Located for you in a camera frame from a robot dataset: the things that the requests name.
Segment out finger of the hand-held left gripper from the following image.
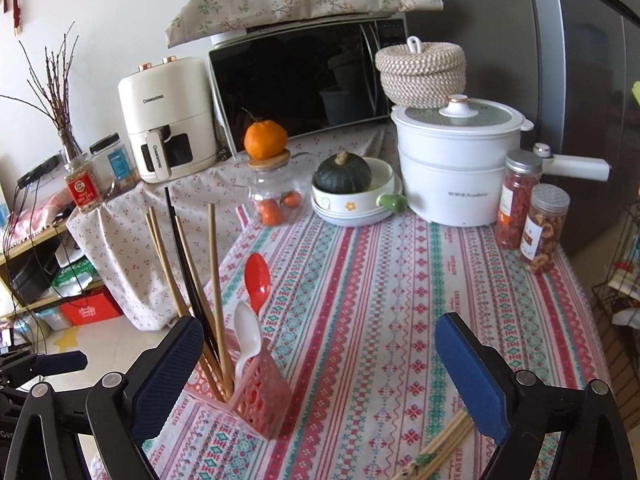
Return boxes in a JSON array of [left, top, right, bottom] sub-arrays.
[[27, 351, 88, 377]]

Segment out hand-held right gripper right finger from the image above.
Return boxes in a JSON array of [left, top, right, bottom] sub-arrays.
[[434, 312, 640, 480]]

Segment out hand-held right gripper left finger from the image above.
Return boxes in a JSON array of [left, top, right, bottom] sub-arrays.
[[10, 316, 206, 480]]

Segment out black chopstick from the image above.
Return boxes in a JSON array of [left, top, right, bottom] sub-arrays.
[[164, 187, 221, 386], [170, 207, 223, 391]]

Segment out white plastic spoon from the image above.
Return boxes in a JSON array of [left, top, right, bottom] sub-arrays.
[[233, 301, 263, 381]]

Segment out pink plastic basket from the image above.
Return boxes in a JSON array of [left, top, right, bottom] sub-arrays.
[[185, 352, 293, 441]]

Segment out red plastic spoon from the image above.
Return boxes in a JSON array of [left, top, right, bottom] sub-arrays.
[[244, 253, 272, 316]]

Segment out red box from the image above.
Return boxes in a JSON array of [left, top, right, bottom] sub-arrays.
[[60, 287, 123, 326]]

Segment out wooden chopstick green patterned end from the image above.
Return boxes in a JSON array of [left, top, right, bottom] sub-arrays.
[[415, 410, 471, 468], [392, 417, 473, 480]]

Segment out green white package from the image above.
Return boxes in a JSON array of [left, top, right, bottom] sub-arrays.
[[50, 260, 96, 293]]

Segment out black device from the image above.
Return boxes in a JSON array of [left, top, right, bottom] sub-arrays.
[[7, 250, 61, 303]]

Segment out wooden shelf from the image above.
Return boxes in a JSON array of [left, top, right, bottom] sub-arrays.
[[0, 220, 106, 318]]

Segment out striped patterned tablecloth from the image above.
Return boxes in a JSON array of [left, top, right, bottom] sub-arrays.
[[92, 200, 621, 480]]

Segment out white floral table cover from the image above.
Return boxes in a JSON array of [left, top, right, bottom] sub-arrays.
[[66, 125, 401, 333]]

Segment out pink cloth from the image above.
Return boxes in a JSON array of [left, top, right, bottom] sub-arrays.
[[25, 195, 76, 231]]

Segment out short jar of dried rings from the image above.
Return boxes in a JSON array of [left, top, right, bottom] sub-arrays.
[[520, 184, 571, 274]]

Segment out red label jar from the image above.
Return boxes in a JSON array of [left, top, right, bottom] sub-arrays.
[[62, 155, 105, 213]]

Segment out tall jar of red snacks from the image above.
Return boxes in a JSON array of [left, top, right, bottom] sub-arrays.
[[496, 150, 544, 251]]

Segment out black power strip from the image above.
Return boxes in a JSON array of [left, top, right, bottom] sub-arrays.
[[17, 155, 61, 186]]

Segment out white electric pot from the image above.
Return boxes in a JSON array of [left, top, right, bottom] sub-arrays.
[[390, 95, 533, 226]]

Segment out blue label jar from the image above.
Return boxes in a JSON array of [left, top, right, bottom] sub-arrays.
[[89, 132, 140, 193]]

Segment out glass vase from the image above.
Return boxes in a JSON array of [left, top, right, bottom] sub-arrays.
[[59, 127, 83, 161]]

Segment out glass jar with wooden lid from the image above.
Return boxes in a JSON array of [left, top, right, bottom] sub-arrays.
[[247, 150, 307, 227]]

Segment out dark green pumpkin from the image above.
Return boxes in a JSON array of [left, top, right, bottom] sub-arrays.
[[313, 151, 373, 194]]

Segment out dry branches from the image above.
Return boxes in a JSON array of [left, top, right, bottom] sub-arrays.
[[0, 35, 81, 153]]

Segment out large orange with stem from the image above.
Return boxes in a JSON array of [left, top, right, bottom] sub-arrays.
[[244, 108, 289, 159]]

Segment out glass pot lid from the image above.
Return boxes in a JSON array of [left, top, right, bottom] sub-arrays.
[[400, 95, 523, 133]]

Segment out white air fryer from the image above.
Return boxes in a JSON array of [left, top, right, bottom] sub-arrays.
[[118, 56, 218, 183]]

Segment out woven lidded basket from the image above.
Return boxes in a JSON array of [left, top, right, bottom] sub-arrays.
[[375, 36, 467, 109]]

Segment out black microwave oven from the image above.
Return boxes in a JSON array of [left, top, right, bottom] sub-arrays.
[[207, 16, 408, 158]]

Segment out grey refrigerator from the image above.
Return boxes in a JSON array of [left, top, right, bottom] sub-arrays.
[[395, 0, 640, 261]]

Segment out white bowl with green handle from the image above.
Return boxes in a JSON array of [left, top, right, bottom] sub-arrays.
[[310, 157, 408, 213]]

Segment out white handled pan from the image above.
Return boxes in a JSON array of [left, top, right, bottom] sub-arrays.
[[531, 143, 611, 182]]

